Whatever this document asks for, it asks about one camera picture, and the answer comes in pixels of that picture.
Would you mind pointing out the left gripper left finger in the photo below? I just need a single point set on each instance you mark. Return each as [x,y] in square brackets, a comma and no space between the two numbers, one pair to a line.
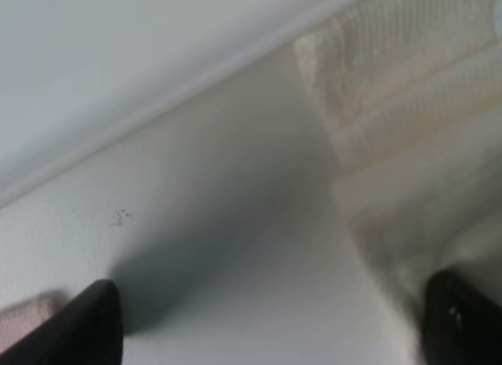
[88,330]

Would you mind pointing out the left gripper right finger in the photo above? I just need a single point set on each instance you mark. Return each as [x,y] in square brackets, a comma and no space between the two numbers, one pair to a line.
[461,325]

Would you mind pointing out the pink towel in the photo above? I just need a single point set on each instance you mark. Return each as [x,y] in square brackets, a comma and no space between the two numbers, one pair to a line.
[18,320]

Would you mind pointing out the cream white towel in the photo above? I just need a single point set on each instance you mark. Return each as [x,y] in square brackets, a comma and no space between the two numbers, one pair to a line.
[409,92]

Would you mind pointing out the white rectangular plastic tray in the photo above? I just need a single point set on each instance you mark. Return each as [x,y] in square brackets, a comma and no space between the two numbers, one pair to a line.
[77,74]

